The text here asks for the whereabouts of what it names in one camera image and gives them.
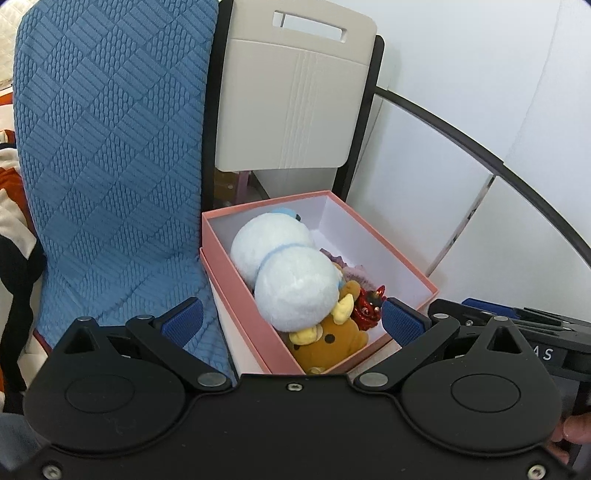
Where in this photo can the blue quilted mat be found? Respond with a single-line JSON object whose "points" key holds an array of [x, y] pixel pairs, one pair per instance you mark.
{"points": [[115, 161]]}

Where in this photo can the person's right hand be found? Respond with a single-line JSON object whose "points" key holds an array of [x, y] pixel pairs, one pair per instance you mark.
{"points": [[577, 429]]}

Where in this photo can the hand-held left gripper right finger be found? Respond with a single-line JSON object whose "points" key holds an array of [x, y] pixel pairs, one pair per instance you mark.
{"points": [[404, 323]]}

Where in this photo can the pink cardboard box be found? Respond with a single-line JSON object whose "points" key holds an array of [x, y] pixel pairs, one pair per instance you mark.
{"points": [[397, 272]]}

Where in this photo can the orange white black printed blanket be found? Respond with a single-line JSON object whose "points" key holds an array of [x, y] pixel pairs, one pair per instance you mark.
{"points": [[14, 221]]}

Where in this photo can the light blue white plush toy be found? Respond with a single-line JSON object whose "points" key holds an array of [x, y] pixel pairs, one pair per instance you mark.
{"points": [[291, 286]]}

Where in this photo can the pink plastic stool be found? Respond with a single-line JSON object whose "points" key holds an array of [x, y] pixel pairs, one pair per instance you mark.
{"points": [[244, 184]]}

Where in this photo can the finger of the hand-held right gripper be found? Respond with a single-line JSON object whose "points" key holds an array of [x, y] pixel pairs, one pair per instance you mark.
{"points": [[489, 306], [461, 314]]}

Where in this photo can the grey cloth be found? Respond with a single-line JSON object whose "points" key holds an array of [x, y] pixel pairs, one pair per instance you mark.
{"points": [[16, 438]]}

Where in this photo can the purple organza sachet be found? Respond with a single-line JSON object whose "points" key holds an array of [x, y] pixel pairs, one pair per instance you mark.
{"points": [[346, 265]]}

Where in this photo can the beige folding chair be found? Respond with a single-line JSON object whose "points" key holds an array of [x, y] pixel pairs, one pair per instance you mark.
{"points": [[295, 92]]}

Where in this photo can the brown bear plush toy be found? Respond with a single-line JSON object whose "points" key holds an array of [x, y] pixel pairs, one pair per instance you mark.
{"points": [[328, 344]]}

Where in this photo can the white quilted cloth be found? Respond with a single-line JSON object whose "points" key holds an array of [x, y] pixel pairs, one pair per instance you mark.
{"points": [[9, 41]]}

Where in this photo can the black curved bar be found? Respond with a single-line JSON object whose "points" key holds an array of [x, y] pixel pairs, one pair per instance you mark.
{"points": [[485, 152]]}

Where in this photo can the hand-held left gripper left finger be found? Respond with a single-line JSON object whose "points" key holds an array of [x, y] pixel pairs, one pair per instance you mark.
{"points": [[184, 318]]}

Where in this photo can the red figurine toy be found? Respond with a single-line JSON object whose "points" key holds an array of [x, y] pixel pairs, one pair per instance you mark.
{"points": [[367, 311]]}

